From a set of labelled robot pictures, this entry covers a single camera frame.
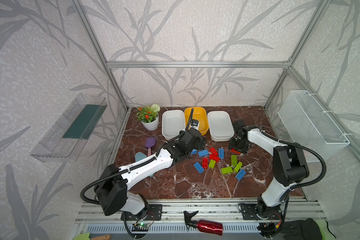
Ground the red lego brick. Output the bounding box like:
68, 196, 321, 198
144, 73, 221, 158
209, 147, 219, 157
230, 149, 242, 155
209, 155, 220, 163
202, 157, 209, 170

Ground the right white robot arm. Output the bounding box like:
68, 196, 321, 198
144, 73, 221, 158
230, 120, 327, 219

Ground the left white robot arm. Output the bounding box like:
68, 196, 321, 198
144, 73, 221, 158
80, 128, 207, 220

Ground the right white container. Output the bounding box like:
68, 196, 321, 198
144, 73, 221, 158
207, 111, 235, 142

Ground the white container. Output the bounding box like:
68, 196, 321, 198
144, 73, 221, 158
162, 110, 186, 141
207, 111, 235, 142

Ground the left white container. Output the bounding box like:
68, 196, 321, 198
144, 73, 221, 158
162, 110, 186, 141

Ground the yellow container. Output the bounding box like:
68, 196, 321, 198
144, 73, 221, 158
184, 107, 209, 136

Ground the small green lego brick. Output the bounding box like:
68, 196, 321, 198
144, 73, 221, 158
208, 160, 217, 169

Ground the purple pink spatula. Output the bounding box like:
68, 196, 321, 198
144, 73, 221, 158
145, 138, 156, 157

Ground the potted plant white pot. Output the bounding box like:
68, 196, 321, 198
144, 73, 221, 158
136, 104, 161, 131

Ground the red spray bottle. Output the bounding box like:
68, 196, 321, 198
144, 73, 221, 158
183, 211, 224, 236

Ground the left circuit board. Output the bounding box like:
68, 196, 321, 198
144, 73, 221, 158
131, 222, 154, 232

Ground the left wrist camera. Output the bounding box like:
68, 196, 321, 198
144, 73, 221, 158
190, 119, 200, 130

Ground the white wire mesh basket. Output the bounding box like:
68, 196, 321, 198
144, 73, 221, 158
278, 90, 350, 160

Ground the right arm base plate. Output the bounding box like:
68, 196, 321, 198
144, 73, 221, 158
238, 203, 281, 221

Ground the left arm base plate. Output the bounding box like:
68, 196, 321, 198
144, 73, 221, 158
121, 204, 163, 221

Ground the clear wall shelf green mat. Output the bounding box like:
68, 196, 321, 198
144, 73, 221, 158
30, 94, 108, 163

